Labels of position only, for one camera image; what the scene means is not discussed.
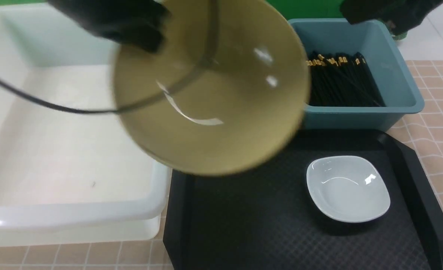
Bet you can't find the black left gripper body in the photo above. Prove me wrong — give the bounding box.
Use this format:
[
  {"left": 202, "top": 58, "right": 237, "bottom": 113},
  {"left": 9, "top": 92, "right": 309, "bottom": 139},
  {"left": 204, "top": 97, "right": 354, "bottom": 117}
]
[{"left": 47, "top": 0, "right": 170, "bottom": 53}]

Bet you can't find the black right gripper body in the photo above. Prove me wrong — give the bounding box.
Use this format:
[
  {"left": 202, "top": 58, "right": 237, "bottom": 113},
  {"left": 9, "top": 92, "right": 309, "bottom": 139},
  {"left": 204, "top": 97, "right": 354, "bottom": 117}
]
[{"left": 340, "top": 0, "right": 443, "bottom": 35}]

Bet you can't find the yellow noodle bowl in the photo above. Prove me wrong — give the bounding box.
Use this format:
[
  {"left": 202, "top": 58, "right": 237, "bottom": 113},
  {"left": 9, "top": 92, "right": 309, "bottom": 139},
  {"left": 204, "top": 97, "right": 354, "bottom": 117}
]
[{"left": 112, "top": 0, "right": 311, "bottom": 176}]

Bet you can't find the small white square dish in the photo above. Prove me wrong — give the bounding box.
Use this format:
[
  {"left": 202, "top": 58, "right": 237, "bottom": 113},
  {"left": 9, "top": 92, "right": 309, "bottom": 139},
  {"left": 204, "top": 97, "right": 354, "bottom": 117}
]
[{"left": 306, "top": 155, "right": 391, "bottom": 224}]

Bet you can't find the blue plastic chopstick bin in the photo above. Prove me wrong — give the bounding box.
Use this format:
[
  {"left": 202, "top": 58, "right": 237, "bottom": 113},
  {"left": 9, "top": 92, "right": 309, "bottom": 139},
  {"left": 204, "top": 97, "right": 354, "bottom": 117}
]
[{"left": 289, "top": 18, "right": 424, "bottom": 131}]

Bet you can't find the bundle of black chopsticks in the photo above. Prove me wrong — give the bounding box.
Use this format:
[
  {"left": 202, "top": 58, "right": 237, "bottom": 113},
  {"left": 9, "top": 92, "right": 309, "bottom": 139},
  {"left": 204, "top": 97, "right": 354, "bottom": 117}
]
[{"left": 307, "top": 51, "right": 386, "bottom": 107}]

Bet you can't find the large white plastic tub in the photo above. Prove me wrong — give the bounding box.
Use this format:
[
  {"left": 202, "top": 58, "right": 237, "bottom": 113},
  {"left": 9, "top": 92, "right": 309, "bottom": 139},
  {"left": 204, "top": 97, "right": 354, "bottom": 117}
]
[{"left": 0, "top": 4, "right": 171, "bottom": 247}]

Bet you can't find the black serving tray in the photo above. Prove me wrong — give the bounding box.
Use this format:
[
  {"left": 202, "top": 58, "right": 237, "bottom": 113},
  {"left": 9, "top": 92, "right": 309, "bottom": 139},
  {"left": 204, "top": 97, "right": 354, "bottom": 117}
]
[{"left": 163, "top": 129, "right": 443, "bottom": 270}]

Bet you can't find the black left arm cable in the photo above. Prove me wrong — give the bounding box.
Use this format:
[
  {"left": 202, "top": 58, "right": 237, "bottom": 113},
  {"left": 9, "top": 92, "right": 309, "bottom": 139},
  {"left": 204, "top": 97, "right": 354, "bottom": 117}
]
[{"left": 0, "top": 0, "right": 222, "bottom": 115}]

